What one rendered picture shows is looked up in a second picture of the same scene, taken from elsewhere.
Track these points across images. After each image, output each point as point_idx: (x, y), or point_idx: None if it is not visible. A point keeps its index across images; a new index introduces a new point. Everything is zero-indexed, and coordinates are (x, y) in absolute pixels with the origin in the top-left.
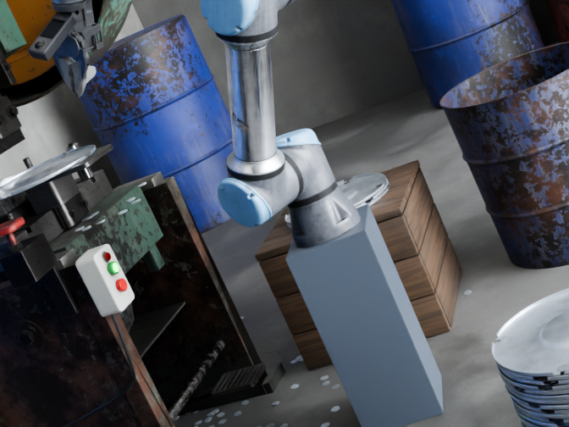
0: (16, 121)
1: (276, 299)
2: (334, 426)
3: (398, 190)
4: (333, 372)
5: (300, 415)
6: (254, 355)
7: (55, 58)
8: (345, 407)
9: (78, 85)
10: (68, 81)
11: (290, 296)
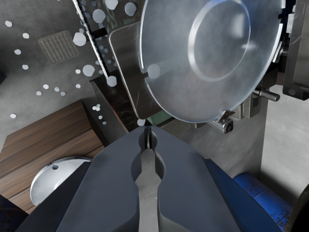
0: (307, 77)
1: (87, 115)
2: (8, 51)
3: (24, 203)
4: (61, 99)
5: (48, 61)
6: (98, 89)
7: (262, 228)
8: (18, 68)
9: (120, 140)
10: (168, 144)
11: (77, 119)
